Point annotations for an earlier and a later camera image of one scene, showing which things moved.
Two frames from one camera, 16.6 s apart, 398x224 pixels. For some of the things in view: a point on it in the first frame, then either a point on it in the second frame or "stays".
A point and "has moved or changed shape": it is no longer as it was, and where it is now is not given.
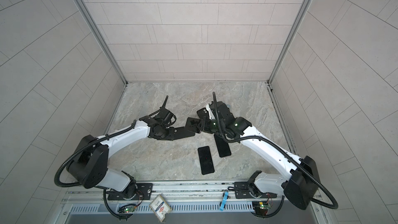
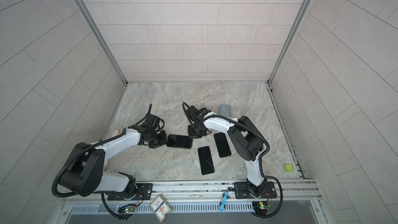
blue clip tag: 224,201 stays
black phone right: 222,145 stays
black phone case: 193,125 has moved or changed shape
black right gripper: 205,128 -> 193,135
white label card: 160,207 stays
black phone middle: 206,164 stays
